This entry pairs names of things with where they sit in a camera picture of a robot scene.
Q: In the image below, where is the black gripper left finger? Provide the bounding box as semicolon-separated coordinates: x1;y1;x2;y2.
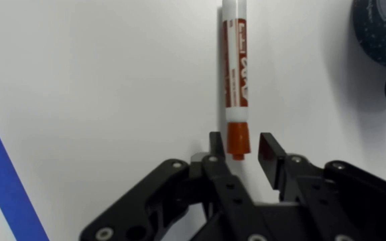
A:
78;130;258;241

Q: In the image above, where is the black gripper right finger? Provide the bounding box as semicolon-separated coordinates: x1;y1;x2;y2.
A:
258;131;386;241

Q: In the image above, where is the orange brown whiteboard marker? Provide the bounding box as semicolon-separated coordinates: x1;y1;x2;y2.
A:
220;0;254;162

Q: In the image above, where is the dark speckled mug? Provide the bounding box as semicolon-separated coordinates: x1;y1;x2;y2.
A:
350;0;386;112

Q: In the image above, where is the blue tape line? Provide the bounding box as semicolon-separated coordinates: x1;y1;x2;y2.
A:
0;94;52;241

